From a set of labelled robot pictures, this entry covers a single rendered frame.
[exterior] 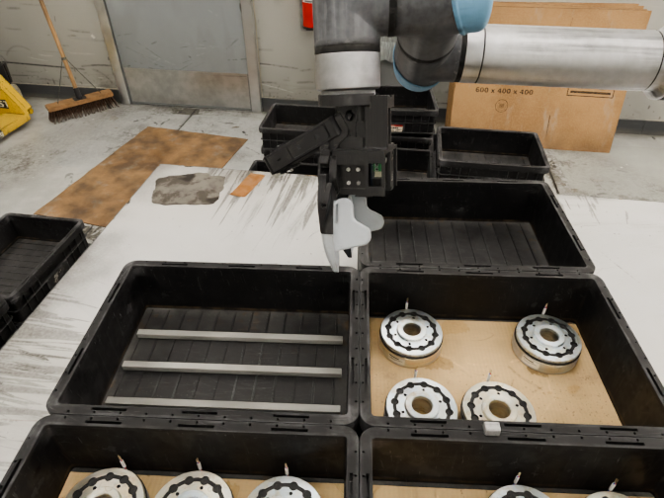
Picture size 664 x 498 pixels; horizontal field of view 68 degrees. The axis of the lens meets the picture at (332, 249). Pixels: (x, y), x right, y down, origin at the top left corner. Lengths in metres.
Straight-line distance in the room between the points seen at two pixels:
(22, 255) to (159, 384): 1.27
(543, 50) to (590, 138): 2.85
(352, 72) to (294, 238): 0.77
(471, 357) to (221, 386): 0.41
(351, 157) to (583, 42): 0.34
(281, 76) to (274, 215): 2.39
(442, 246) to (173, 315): 0.55
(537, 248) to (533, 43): 0.52
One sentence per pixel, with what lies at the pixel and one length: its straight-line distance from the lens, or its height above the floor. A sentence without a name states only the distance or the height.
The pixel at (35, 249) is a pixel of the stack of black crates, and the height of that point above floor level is 0.38.
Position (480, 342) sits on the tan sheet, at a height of 0.83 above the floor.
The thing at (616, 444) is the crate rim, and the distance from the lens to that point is 0.73.
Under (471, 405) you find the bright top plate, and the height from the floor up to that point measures 0.86.
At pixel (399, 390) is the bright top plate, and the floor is 0.86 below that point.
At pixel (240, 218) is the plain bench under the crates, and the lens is 1.37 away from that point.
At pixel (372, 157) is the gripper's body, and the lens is 0.57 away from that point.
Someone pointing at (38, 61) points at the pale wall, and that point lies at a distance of 4.48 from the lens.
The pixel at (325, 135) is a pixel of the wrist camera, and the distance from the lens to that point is 0.60.
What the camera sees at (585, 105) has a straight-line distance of 3.52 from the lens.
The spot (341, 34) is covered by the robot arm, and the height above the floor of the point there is 1.33.
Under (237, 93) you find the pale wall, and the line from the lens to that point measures 3.79.
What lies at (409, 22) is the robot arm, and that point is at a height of 1.34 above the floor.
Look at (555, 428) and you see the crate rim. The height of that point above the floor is 0.93.
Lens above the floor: 1.48
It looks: 39 degrees down
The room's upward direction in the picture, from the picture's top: straight up
